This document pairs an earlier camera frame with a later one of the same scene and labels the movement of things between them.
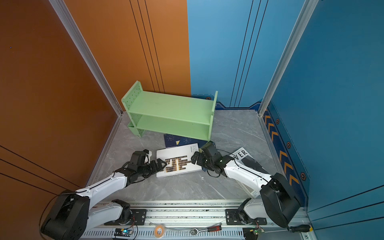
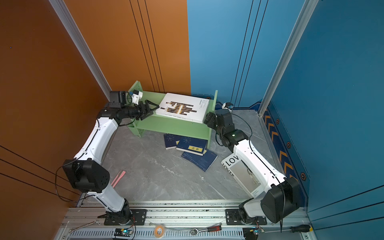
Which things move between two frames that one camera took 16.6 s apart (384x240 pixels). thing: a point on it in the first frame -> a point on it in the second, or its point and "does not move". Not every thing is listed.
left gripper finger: (151, 173) -> (144, 116)
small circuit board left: (123, 232) does not move
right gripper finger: (198, 157) -> (210, 119)
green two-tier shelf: (182, 115) does not move
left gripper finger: (160, 164) -> (147, 102)
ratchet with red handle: (194, 231) does not move
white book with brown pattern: (178, 159) -> (185, 107)
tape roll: (159, 235) does not move
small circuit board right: (251, 233) does not move
